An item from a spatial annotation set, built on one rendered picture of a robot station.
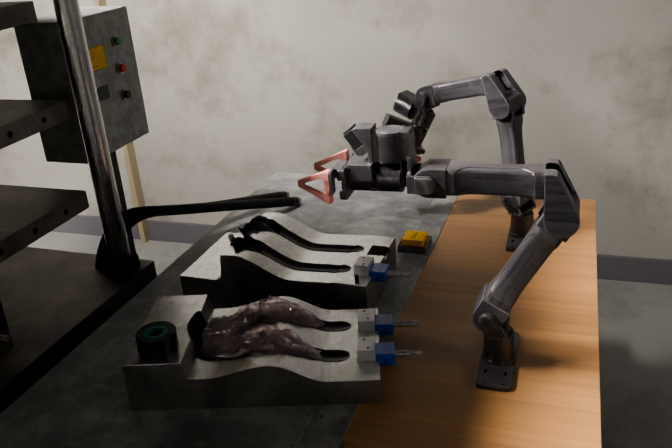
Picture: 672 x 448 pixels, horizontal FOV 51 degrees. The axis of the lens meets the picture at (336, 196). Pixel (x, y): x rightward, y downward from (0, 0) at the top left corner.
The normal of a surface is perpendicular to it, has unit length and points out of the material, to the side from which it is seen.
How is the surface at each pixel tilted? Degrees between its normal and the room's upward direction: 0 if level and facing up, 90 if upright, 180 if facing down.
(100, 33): 90
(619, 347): 0
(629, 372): 0
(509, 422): 0
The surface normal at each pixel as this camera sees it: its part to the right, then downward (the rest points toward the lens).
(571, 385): -0.07, -0.92
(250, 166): -0.31, 0.39
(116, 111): 0.94, 0.07
